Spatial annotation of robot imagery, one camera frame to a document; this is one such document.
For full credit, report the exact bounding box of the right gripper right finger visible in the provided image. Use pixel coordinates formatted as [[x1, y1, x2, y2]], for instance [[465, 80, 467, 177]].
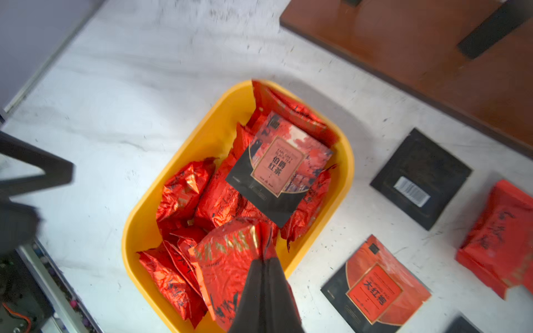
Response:
[[266, 258, 304, 332]]

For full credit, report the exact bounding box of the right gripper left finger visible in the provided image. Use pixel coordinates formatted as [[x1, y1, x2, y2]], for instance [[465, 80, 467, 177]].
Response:
[[228, 259, 269, 333]]

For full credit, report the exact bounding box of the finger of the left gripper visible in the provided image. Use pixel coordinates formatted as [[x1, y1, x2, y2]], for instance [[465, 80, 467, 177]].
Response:
[[1, 132, 75, 196]]

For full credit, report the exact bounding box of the black red label tea bag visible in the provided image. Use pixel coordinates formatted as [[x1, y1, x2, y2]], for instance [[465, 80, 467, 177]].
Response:
[[321, 235, 431, 332]]

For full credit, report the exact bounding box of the black tea bag barcode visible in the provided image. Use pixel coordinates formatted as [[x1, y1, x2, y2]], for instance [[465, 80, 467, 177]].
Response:
[[370, 128, 472, 230]]

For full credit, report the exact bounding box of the red foil tea bag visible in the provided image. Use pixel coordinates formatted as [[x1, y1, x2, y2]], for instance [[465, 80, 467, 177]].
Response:
[[455, 180, 532, 299], [188, 217, 278, 332]]

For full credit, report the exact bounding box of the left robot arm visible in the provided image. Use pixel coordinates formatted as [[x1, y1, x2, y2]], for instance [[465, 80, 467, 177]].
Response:
[[1, 133, 74, 255]]

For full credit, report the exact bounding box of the red foil tea bags pile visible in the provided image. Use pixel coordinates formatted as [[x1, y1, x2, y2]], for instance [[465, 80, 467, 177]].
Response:
[[138, 80, 339, 327]]

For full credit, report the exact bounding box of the yellow storage box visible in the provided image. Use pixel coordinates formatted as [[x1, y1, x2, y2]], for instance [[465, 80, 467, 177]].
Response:
[[122, 80, 355, 332]]

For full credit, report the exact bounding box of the brown wooden tiered stand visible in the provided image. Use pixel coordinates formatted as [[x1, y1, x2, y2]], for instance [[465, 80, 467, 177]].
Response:
[[280, 1, 532, 157]]

